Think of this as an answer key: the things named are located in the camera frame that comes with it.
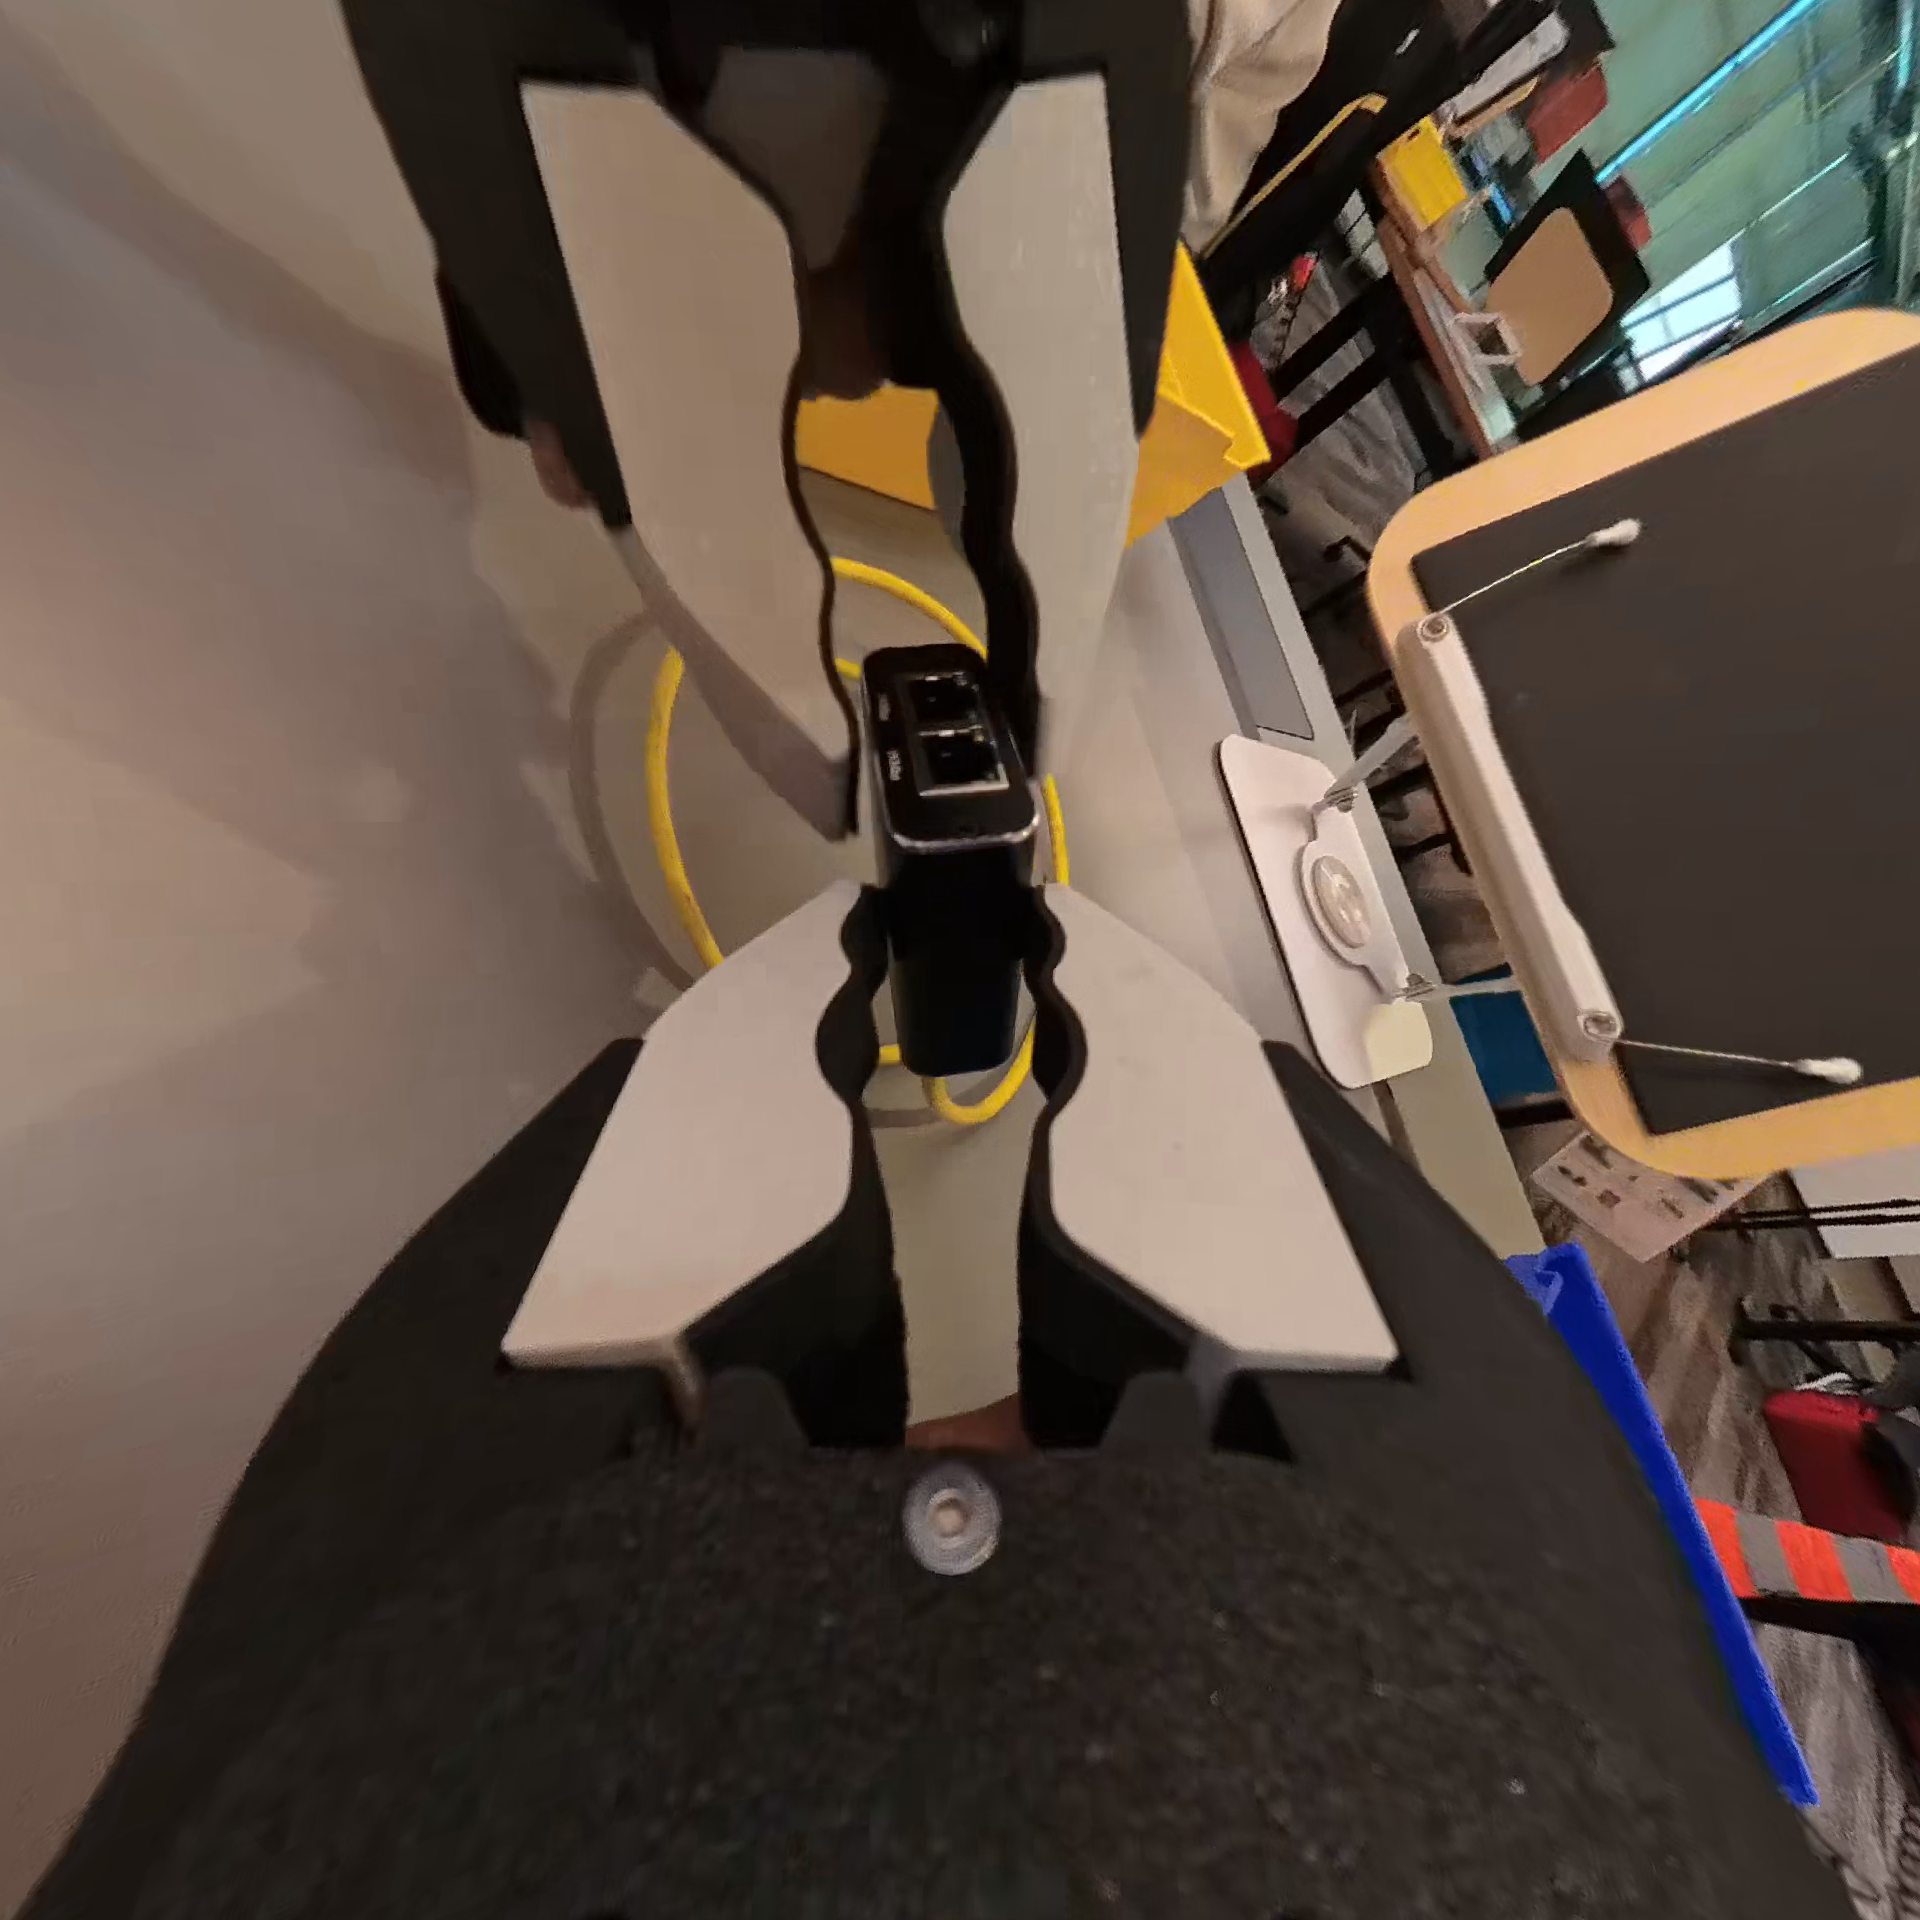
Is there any black ethernet splitter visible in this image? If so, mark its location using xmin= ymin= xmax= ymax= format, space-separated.
xmin=860 ymin=645 xmax=1044 ymax=1074

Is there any white mounting bar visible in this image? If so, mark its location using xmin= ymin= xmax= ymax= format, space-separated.
xmin=1394 ymin=614 xmax=1626 ymax=1058

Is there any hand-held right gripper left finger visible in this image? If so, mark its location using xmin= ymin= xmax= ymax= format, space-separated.
xmin=498 ymin=883 xmax=911 ymax=1450

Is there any red case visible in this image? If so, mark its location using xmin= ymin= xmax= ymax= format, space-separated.
xmin=1762 ymin=1387 xmax=1920 ymax=1518

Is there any printed paper sheet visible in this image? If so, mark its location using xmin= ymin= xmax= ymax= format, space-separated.
xmin=1529 ymin=1128 xmax=1779 ymax=1264

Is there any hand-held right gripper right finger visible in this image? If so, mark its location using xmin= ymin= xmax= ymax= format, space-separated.
xmin=1019 ymin=885 xmax=1404 ymax=1451

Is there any blue plastic bin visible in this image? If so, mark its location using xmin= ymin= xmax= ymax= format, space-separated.
xmin=1505 ymin=1242 xmax=1819 ymax=1808

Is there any yellow ethernet cable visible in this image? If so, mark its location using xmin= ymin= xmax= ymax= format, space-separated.
xmin=645 ymin=557 xmax=1071 ymax=1128

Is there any orange traffic cone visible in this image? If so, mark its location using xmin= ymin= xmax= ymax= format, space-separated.
xmin=1696 ymin=1504 xmax=1920 ymax=1610

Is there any yellow plastic bin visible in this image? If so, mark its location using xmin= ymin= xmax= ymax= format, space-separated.
xmin=795 ymin=246 xmax=1273 ymax=545

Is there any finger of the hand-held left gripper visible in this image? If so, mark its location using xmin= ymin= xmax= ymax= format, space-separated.
xmin=933 ymin=67 xmax=1157 ymax=770
xmin=514 ymin=81 xmax=867 ymax=842

